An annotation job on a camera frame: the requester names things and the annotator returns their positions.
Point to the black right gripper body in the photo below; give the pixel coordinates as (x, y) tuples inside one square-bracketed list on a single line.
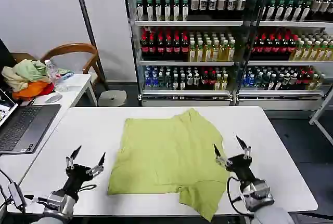
[(240, 166)]

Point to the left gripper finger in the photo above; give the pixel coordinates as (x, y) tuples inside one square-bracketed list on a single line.
[(69, 161), (96, 168)]

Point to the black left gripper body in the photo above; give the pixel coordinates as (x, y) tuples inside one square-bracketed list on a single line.
[(78, 176)]

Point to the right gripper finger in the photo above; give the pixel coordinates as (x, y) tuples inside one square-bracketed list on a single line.
[(220, 159), (247, 152)]

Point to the light green shirt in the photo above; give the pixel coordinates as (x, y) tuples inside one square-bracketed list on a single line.
[(166, 151)]

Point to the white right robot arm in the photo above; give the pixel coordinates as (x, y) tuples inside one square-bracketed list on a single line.
[(260, 195)]

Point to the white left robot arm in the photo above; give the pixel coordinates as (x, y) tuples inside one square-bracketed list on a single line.
[(56, 204)]

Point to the dark grey laptop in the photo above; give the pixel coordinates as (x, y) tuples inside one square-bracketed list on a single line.
[(24, 128)]

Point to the grey computer mouse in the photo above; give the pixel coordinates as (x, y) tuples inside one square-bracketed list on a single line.
[(53, 98)]

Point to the round grey stool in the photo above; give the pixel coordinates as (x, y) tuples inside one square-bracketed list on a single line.
[(112, 98)]

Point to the white side desk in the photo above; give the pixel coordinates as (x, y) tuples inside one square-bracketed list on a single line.
[(75, 86)]

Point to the orange crumpled cloth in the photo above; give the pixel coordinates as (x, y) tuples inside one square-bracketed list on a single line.
[(32, 90)]

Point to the blue green small packet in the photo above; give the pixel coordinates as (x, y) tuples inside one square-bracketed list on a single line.
[(66, 74)]

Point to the clear plastic water bottle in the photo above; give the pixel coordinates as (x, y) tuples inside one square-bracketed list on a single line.
[(52, 72)]

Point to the pale green crumpled cloth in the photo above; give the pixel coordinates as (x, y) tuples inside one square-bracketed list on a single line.
[(31, 70)]

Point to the beige crumpled cloth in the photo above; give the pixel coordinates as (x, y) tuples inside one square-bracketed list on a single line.
[(11, 78)]

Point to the glass shelf with bottles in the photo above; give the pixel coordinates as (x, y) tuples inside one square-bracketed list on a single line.
[(288, 50), (187, 50)]

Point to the brown wooden chair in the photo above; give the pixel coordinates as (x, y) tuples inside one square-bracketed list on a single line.
[(70, 47)]

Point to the white metal frame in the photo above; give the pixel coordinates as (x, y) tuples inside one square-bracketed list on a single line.
[(321, 109)]

